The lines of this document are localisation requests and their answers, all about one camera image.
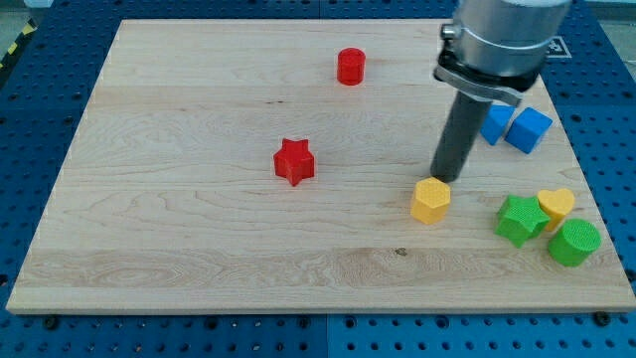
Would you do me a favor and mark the red cylinder block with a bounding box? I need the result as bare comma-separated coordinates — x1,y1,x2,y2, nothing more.
337,48,366,86

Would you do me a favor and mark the black bolt left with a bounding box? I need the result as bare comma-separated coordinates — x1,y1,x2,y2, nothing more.
42,315,60,330

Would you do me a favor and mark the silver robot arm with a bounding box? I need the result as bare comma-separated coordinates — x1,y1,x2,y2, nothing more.
430,0,571,183

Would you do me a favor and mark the wooden board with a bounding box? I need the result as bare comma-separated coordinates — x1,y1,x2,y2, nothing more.
7,20,635,315

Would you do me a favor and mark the yellow heart block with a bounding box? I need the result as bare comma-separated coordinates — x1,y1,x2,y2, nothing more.
537,188,575,232

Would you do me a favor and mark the blue cube block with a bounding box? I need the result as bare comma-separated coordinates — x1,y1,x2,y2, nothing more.
505,107,553,154

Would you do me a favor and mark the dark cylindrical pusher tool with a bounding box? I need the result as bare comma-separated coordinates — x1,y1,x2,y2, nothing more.
430,91,492,183

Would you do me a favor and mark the black bolt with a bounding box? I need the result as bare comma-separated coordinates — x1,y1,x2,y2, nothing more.
42,315,60,330
592,311,612,327

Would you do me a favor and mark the red star block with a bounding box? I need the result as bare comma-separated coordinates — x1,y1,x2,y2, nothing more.
273,138,315,186

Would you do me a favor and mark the green star block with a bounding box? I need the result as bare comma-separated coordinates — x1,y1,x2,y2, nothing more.
494,195,551,248

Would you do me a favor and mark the black bolt right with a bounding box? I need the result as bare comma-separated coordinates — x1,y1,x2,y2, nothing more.
592,311,612,327

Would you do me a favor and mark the yellow hexagon block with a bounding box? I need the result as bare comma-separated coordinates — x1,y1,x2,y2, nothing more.
410,177,451,225

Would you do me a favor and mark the green cylinder block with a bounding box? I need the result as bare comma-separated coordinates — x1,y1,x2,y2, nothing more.
548,219,602,267

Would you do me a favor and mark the blue triangle block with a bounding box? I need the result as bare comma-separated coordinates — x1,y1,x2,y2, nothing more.
480,104,515,145

